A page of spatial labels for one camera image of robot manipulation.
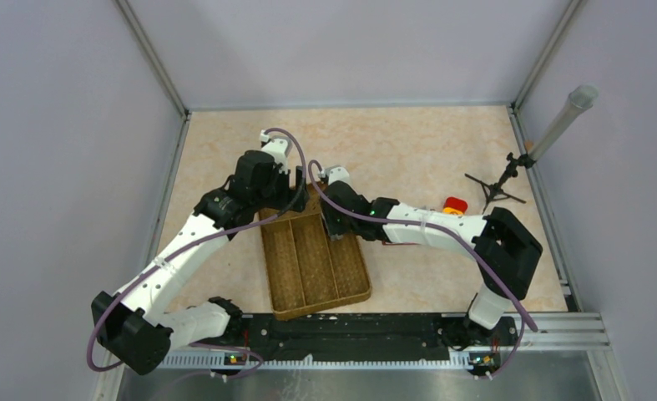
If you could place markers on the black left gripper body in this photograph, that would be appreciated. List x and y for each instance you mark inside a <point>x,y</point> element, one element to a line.
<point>286,197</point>

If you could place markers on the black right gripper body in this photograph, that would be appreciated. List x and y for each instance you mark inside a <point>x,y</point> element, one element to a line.
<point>337,226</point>

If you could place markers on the red leather card holder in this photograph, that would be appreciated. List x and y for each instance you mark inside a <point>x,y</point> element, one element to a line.
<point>399,243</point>

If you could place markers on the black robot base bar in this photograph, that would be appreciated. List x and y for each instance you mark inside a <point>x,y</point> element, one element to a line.
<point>364,337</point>

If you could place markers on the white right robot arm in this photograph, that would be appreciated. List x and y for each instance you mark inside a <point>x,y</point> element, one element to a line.
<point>505,251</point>

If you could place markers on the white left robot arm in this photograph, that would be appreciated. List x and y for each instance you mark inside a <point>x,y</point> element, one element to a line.
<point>133,324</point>

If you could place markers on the woven bamboo tray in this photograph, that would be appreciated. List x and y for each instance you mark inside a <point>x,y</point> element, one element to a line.
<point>307,271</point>

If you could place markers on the red yellow plastic case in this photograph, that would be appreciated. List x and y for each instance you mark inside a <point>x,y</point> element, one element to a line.
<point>454,206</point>

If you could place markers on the black mini tripod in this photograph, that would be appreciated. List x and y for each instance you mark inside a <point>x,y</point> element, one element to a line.
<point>494,192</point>

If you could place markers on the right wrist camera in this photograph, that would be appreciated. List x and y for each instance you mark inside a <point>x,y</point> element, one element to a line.
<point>334,174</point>

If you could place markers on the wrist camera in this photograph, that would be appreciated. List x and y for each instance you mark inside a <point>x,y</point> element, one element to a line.
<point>278,147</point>
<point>334,174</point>

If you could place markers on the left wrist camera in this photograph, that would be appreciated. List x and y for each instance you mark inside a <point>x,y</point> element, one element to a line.
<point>278,147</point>

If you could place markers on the aluminium frame rail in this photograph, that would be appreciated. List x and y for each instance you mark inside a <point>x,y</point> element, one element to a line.
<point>151,56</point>

